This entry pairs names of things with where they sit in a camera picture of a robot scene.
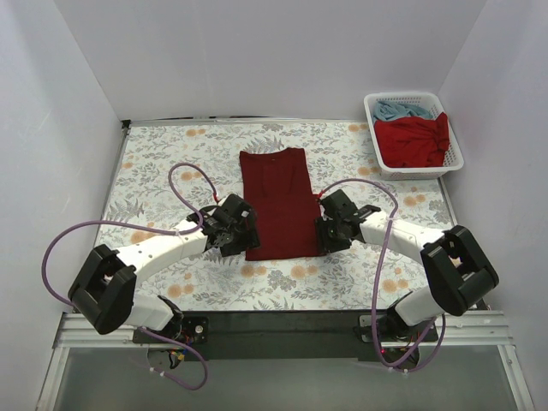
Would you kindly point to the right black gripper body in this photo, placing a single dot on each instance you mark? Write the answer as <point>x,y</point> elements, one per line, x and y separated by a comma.
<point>330,234</point>

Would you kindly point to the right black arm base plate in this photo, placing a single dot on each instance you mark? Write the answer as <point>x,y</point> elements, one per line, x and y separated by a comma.
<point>372,329</point>

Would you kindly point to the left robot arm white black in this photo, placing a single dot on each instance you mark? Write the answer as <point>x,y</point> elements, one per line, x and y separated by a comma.
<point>105,289</point>

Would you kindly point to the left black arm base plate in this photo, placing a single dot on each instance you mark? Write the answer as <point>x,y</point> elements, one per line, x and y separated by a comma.
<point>188,329</point>

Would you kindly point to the white plastic laundry basket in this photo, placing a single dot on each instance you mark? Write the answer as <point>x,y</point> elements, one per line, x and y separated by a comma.
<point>453,159</point>

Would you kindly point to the aluminium frame rail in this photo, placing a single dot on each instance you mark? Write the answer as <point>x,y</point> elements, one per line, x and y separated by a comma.
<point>285,361</point>

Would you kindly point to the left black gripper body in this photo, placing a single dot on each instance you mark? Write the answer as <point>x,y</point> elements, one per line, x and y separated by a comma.
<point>241,239</point>

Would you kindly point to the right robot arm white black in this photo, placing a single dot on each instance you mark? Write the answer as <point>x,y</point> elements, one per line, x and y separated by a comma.
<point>458,272</point>

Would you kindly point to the floral patterned table mat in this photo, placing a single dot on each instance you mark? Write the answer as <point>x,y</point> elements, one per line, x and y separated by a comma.
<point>166,169</point>

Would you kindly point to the bright red t shirt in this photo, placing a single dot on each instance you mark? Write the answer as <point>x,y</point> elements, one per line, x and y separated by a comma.
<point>413,142</point>

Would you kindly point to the light blue t shirt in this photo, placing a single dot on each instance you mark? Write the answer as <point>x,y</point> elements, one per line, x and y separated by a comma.
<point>388,111</point>

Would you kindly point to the dark red t shirt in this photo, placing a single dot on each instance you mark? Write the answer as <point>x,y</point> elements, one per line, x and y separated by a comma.
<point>277,186</point>

